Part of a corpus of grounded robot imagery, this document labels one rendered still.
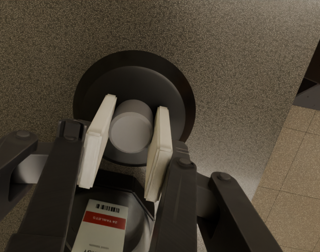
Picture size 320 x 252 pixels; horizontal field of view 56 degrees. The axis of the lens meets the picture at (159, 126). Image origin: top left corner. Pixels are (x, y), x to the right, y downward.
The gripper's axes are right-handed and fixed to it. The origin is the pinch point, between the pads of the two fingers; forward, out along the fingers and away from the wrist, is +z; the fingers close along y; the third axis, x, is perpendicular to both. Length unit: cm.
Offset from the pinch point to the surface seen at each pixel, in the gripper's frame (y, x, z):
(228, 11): 5.8, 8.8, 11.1
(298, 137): 73, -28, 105
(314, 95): 71, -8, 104
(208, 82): 6.0, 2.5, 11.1
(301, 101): 67, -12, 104
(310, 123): 76, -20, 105
